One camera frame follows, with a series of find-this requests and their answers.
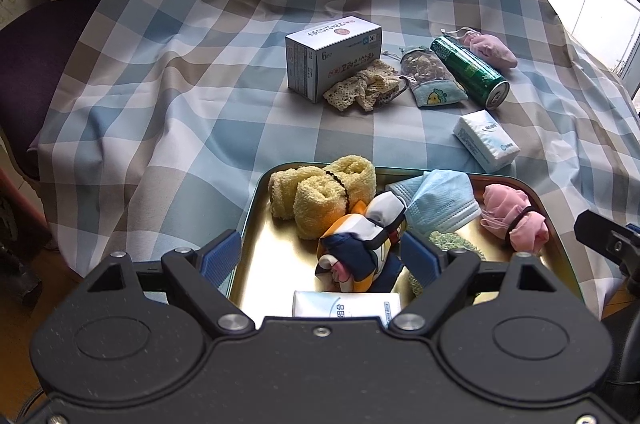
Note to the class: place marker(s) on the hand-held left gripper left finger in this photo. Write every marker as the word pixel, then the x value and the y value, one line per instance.
pixel 220 256

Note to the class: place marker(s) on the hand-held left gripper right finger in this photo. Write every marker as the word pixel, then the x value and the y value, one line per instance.
pixel 417 254

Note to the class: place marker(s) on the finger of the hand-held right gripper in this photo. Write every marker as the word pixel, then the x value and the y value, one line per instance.
pixel 595 229
pixel 631 233

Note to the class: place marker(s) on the green fuzzy scrunchie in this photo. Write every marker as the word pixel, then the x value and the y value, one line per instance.
pixel 452 241

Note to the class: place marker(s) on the gold metal tray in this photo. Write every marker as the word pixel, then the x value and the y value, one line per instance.
pixel 260 269

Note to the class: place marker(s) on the blue face mask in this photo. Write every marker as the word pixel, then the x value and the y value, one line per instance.
pixel 440 204

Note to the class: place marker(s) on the navy orange patterned cloth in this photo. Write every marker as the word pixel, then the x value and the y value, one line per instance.
pixel 360 244

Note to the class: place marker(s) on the white tissue pack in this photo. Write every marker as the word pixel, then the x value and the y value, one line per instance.
pixel 340 304
pixel 485 138

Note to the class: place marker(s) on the pink cloth bundle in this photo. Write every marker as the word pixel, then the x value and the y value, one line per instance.
pixel 500 204

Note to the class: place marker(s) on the yellow towel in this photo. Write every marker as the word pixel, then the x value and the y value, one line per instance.
pixel 310 204

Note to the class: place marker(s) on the beige lace cloth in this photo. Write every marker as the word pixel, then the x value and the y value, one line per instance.
pixel 365 86

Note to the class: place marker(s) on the checkered blanket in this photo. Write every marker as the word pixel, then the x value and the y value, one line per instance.
pixel 175 103

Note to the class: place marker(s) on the green drink can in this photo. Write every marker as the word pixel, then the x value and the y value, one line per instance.
pixel 467 68

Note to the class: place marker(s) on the white carton box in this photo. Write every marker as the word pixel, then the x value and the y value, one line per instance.
pixel 330 48

